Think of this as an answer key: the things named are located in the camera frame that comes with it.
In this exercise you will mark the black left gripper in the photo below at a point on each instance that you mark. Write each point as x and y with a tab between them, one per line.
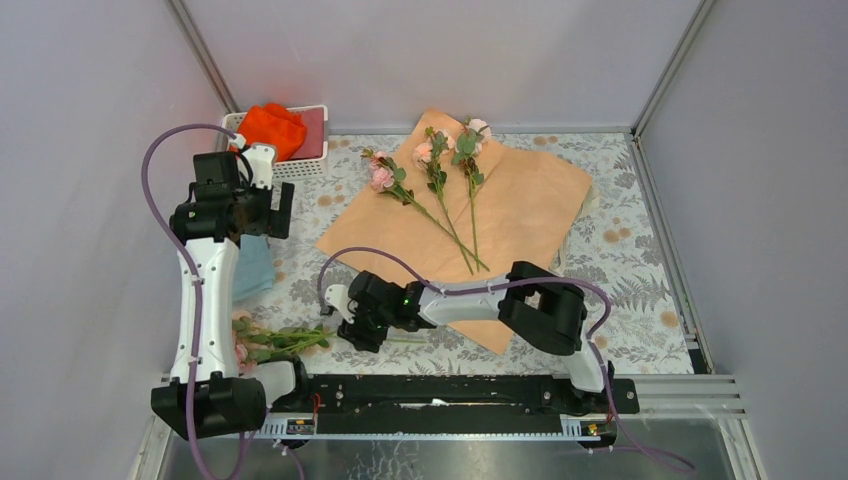
272	221

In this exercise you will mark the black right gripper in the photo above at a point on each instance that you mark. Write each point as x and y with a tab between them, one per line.
365	340

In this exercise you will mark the cream ribbon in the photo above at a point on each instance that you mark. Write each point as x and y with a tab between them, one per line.
572	253

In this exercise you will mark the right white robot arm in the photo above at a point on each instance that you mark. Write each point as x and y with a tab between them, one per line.
547	311

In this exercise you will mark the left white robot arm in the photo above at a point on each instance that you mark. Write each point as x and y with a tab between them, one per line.
206	395

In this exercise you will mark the pink fake flower bunch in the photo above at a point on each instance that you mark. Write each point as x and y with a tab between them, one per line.
319	346

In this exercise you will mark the light blue towel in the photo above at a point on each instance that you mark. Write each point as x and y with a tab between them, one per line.
254	272

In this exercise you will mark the white perforated plastic basket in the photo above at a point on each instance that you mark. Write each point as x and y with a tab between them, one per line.
291	169

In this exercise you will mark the dark red cloth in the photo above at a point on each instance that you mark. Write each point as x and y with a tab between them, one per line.
312	147

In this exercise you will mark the orange cloth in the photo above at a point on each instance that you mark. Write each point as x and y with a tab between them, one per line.
274	125

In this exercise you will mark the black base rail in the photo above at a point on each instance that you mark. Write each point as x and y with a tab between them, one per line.
447	407

